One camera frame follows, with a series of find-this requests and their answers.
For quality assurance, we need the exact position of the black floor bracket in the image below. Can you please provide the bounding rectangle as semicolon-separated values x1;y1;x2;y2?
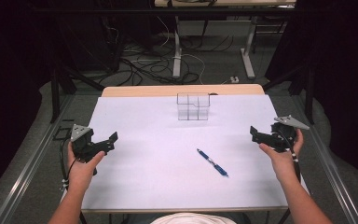
52;119;76;142

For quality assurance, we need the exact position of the white floor cable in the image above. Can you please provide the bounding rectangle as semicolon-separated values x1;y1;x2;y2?
181;53;207;86

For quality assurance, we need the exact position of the clear acrylic organizer box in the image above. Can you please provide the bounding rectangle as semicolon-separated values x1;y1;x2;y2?
176;91;211;121

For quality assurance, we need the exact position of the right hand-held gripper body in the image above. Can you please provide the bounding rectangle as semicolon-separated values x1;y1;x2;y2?
269;114;310;154

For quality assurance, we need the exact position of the white desk leg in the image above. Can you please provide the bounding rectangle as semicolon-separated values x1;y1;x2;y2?
240;15;256;79
172;15;183;78

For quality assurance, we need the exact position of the white table mat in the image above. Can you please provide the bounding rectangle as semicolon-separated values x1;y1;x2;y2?
80;93;290;213

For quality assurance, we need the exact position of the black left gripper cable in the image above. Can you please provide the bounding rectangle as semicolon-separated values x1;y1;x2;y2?
58;136;87;191

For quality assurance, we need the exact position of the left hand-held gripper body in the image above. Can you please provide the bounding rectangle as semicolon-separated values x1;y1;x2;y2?
70;123;108;164

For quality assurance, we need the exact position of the tangle of black floor cables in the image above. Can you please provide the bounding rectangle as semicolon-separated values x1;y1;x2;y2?
98;27;207;87

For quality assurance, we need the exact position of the aluminium floor rail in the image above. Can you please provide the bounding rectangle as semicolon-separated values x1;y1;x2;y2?
0;94;76;224
291;94;358;224

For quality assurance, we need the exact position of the person's right hand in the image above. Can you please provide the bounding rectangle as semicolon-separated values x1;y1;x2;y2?
258;128;305;185

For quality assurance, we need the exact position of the light background desk top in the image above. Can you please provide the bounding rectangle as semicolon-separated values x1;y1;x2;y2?
154;0;296;8

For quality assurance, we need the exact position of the person's left hand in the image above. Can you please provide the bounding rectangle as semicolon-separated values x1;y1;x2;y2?
67;142;107;190

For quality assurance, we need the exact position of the black metal crossbar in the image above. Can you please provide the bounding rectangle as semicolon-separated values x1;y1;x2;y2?
31;7;325;15

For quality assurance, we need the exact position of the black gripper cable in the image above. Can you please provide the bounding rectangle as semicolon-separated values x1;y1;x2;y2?
58;136;87;191
274;130;303;185

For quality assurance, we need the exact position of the blue pen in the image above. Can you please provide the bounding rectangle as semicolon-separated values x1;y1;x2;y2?
196;147;229;178

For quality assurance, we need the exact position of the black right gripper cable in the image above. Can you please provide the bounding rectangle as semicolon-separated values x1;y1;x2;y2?
274;130;303;185

